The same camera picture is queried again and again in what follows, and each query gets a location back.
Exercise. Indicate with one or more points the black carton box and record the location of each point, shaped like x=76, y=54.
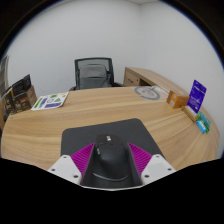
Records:
x=20, y=85

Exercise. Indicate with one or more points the black computer mouse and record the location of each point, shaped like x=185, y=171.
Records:
x=111, y=163

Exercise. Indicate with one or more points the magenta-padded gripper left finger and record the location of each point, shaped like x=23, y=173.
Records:
x=71, y=163

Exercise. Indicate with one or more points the wooden side desk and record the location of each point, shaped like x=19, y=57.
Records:
x=146, y=77

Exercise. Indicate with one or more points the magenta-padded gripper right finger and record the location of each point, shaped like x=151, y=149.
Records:
x=151, y=163

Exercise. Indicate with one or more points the white paper sheet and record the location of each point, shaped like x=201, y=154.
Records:
x=163, y=91

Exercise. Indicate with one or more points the purple sign card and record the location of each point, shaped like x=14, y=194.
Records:
x=197, y=95

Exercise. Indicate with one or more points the wide brown carton box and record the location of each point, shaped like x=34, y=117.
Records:
x=26, y=100

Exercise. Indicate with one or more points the black mesh office chair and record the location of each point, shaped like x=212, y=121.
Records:
x=93, y=75

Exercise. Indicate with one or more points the printed paper sheet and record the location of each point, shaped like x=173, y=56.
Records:
x=50, y=101

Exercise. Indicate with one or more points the small yellow box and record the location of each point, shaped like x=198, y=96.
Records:
x=190, y=114

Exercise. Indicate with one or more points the round grey white disc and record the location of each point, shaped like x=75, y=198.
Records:
x=146, y=93

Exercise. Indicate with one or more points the small green box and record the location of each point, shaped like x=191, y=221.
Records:
x=205, y=120

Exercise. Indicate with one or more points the small blue box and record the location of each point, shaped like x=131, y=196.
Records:
x=200, y=126

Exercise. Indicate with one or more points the dark grey mouse pad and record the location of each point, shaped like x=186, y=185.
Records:
x=100, y=128

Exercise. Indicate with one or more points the small orange box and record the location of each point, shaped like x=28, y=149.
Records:
x=176, y=99

